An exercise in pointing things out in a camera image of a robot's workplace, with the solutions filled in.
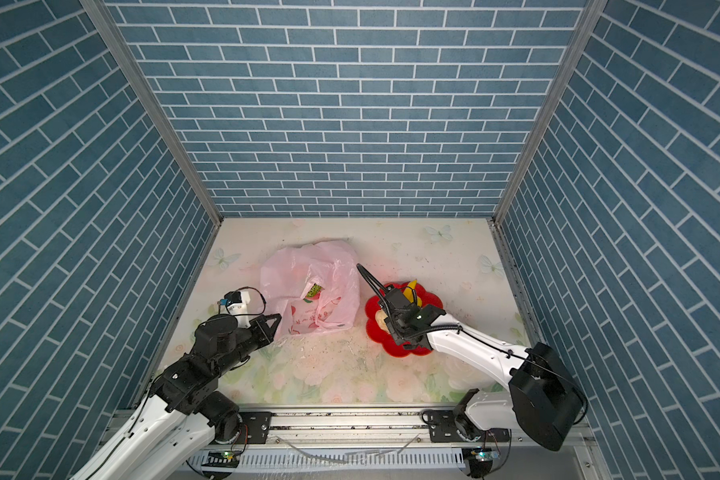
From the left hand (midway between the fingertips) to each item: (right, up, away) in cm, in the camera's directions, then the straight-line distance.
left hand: (285, 317), depth 75 cm
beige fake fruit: (+24, -3, +12) cm, 27 cm away
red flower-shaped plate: (+26, -9, +12) cm, 29 cm away
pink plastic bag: (-5, +10, +16) cm, 20 cm away
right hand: (+30, -3, +11) cm, 32 cm away
